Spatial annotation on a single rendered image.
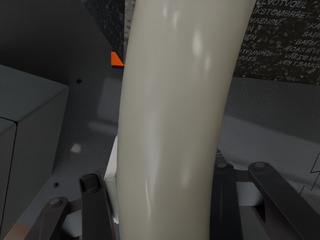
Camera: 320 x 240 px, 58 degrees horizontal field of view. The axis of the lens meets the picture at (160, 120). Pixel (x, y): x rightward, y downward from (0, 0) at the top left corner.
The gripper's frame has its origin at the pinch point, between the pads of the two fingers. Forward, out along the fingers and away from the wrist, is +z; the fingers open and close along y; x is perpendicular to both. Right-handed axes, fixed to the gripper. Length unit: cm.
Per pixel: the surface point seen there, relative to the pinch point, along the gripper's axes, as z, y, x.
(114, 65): 84, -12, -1
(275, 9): 14.2, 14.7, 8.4
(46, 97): 69, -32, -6
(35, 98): 66, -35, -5
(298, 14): 14.1, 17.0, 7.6
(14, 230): 93, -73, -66
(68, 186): 89, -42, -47
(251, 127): 83, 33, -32
